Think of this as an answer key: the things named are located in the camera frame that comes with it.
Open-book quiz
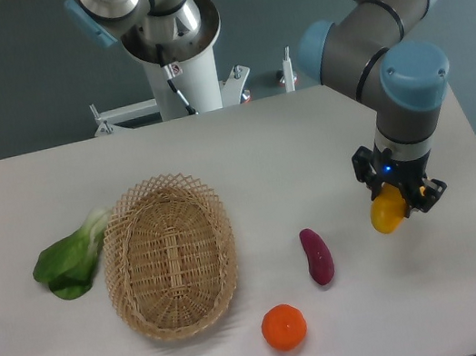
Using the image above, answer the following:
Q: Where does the green bok choy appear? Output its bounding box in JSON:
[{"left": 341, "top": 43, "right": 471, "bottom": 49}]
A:
[{"left": 33, "top": 208, "right": 112, "bottom": 301}]

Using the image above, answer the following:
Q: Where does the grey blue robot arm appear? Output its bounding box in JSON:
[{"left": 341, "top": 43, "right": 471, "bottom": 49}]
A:
[{"left": 64, "top": 0, "right": 450, "bottom": 222}]

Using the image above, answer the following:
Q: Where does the orange tangerine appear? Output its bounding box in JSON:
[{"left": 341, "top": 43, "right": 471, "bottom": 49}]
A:
[{"left": 261, "top": 303, "right": 308, "bottom": 352}]

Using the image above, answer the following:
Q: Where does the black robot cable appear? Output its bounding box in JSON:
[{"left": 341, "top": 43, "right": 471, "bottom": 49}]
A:
[{"left": 154, "top": 38, "right": 199, "bottom": 121}]

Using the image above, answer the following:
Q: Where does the woven wicker basket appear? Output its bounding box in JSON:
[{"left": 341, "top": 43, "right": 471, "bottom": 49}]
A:
[{"left": 102, "top": 173, "right": 238, "bottom": 341}]

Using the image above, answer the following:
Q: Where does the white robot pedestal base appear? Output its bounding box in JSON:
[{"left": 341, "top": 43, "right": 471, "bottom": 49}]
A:
[{"left": 90, "top": 0, "right": 251, "bottom": 136}]

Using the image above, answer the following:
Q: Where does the purple sweet potato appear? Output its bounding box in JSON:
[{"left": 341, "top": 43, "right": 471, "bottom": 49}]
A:
[{"left": 299, "top": 228, "right": 335, "bottom": 286}]

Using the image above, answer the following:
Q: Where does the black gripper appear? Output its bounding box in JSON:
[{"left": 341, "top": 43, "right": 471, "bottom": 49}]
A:
[{"left": 351, "top": 146, "right": 447, "bottom": 213}]

